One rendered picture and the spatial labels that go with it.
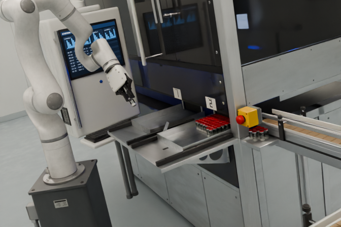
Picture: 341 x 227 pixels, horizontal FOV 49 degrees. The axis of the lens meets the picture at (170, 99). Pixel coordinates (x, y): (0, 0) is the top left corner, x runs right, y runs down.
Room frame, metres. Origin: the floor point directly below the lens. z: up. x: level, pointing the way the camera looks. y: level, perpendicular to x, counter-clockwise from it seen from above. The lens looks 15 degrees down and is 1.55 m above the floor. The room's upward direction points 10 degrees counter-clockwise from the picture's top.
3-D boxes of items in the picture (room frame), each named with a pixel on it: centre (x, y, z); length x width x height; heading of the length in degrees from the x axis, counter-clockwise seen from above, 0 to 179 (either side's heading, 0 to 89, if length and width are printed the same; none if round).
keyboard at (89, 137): (2.26, 0.37, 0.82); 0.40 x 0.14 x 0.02; 126
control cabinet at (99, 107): (2.45, 0.47, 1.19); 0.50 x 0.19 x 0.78; 126
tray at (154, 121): (2.02, 0.04, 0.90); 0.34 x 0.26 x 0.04; 116
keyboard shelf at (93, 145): (2.29, 0.39, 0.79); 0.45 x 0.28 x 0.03; 126
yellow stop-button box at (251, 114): (1.54, -0.33, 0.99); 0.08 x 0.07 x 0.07; 116
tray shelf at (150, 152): (1.84, 0.03, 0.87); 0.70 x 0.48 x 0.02; 26
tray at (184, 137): (1.72, -0.11, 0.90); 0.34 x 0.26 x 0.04; 116
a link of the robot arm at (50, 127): (1.62, 0.56, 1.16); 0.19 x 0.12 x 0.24; 41
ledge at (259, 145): (1.55, -0.37, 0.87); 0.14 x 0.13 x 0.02; 116
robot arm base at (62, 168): (1.59, 0.54, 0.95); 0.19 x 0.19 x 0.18
